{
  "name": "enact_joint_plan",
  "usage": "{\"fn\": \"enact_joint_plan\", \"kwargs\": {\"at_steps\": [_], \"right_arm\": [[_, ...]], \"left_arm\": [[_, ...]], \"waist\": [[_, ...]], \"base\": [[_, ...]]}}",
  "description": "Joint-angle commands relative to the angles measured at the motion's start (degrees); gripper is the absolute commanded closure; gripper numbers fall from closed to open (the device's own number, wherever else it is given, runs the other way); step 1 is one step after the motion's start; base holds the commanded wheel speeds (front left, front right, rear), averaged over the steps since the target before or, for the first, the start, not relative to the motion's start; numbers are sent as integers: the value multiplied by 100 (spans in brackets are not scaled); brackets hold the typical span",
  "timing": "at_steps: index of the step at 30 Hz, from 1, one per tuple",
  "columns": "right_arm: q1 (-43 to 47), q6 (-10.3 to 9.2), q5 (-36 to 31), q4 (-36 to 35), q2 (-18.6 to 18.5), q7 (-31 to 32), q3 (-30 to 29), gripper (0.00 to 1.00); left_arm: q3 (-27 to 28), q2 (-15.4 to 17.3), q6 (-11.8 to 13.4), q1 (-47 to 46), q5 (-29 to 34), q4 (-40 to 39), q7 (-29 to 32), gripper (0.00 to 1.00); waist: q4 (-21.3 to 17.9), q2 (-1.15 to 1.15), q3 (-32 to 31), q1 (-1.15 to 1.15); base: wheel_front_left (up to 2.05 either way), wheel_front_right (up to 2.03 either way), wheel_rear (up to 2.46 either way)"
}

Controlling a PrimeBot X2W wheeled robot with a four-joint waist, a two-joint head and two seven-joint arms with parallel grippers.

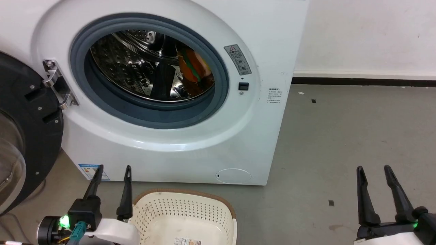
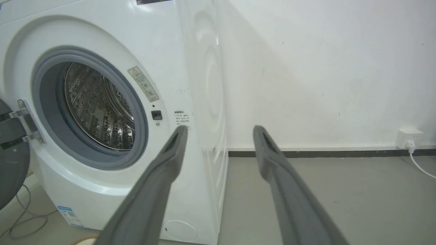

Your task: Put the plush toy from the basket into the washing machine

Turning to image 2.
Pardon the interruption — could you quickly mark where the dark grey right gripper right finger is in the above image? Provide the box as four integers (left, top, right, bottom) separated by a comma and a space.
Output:
253, 125, 349, 245

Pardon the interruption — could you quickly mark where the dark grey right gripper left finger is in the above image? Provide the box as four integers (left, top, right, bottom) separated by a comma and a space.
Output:
94, 125, 188, 245

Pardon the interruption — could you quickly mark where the white front-load washing machine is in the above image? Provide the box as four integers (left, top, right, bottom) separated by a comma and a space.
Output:
0, 0, 229, 245

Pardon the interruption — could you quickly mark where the dark round washing machine door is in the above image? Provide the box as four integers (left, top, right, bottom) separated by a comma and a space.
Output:
0, 99, 31, 210

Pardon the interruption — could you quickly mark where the beige corrugated drain hose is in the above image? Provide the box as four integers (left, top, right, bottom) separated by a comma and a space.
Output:
70, 233, 100, 245

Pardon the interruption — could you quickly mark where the thin grey floor cable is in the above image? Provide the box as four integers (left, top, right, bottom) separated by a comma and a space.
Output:
0, 184, 59, 240

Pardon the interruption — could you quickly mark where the white power cable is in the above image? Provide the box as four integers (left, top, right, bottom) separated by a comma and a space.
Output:
405, 141, 436, 179

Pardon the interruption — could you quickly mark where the white wall power socket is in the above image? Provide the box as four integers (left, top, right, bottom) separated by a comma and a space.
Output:
395, 128, 424, 150

